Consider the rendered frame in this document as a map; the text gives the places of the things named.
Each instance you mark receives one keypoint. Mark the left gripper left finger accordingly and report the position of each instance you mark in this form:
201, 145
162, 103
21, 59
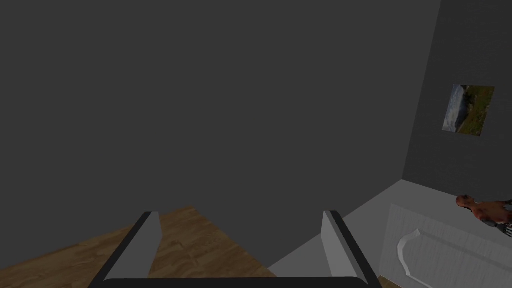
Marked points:
138, 248

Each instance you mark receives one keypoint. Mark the reddish brown figurine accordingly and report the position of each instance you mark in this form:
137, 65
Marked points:
486, 210

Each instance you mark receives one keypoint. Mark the landscape picture on wall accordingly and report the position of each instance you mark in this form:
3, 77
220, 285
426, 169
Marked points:
468, 110

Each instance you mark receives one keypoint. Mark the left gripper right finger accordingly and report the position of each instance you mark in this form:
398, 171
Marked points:
340, 248

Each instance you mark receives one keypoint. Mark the grey cupboard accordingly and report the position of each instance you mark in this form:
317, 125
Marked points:
440, 240

